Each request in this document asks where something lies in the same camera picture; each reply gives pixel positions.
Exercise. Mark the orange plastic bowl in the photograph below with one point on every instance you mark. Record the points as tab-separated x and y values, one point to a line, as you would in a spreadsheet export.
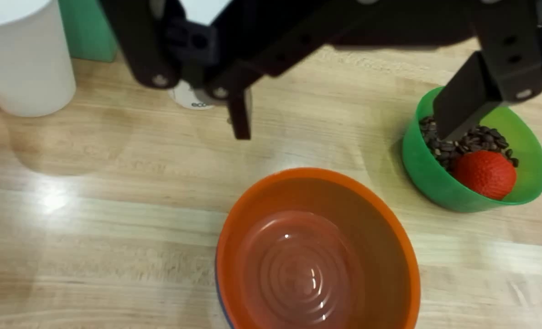
314	248

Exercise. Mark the tall green foam block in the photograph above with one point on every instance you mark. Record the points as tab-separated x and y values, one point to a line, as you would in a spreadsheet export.
88	31

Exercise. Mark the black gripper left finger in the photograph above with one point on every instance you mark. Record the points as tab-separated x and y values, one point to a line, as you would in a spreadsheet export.
223	58

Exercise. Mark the green plastic bowl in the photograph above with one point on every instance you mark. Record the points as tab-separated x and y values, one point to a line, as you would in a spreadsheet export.
433	181

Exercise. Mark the white paper cup front left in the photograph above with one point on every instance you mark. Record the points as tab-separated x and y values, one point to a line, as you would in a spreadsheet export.
35	65

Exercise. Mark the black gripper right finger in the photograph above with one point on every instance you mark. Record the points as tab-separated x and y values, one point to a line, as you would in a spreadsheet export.
506	67

